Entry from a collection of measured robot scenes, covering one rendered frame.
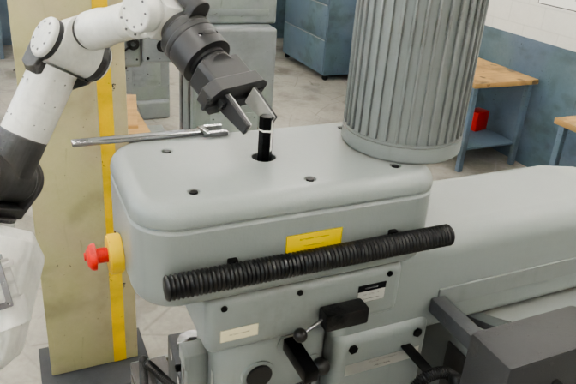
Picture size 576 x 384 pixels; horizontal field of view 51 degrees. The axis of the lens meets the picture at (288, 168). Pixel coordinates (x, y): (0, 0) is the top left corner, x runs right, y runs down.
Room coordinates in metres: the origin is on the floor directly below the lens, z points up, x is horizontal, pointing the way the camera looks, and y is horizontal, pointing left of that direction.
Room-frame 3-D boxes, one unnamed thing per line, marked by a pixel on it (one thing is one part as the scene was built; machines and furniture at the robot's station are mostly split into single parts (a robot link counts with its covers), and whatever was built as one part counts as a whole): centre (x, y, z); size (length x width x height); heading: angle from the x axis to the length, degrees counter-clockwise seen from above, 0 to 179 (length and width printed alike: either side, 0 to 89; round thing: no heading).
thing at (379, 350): (0.93, -0.14, 1.47); 0.24 x 0.19 x 0.26; 26
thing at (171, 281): (0.73, -0.06, 1.79); 0.45 x 0.04 x 0.04; 116
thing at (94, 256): (0.74, 0.27, 1.76); 0.04 x 0.03 x 0.04; 26
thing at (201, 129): (0.89, 0.22, 1.89); 0.24 x 0.04 x 0.01; 116
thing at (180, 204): (0.86, 0.03, 1.81); 0.47 x 0.26 x 0.16; 116
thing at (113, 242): (0.75, 0.25, 1.76); 0.06 x 0.02 x 0.06; 26
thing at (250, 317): (0.87, 0.00, 1.68); 0.34 x 0.24 x 0.10; 116
